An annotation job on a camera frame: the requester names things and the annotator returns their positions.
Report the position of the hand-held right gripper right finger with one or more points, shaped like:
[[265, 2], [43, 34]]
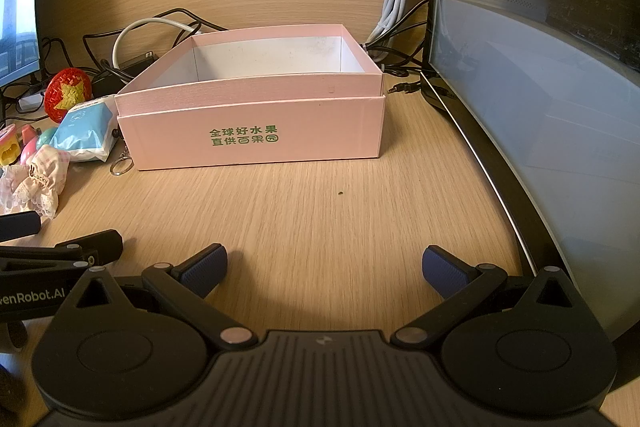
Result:
[[445, 272]]

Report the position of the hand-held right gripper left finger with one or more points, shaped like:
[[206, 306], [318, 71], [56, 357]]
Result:
[[202, 269]]

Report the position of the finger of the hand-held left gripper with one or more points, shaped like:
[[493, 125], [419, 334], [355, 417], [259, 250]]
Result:
[[97, 246], [20, 226]]

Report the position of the pink lace cloth doll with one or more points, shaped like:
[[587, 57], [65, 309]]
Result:
[[42, 177]]

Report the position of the yellow and pink toy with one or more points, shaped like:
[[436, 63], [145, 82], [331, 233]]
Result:
[[9, 147]]

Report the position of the teal toy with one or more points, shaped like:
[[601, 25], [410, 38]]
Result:
[[46, 137]]

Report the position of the metal keyring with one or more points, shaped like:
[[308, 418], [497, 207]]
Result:
[[123, 153]]

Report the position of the blue tissue packet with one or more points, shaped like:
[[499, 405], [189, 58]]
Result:
[[82, 132]]

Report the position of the pink cardboard box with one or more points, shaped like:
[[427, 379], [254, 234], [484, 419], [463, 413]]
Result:
[[250, 142]]

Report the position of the red woven ball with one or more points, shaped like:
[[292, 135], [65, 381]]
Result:
[[67, 94]]

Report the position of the white power strip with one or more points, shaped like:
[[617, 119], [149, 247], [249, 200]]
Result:
[[30, 102]]

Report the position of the black power adapter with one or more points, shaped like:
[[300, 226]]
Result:
[[107, 82]]

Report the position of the black flat device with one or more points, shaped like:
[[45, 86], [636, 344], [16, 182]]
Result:
[[140, 63]]

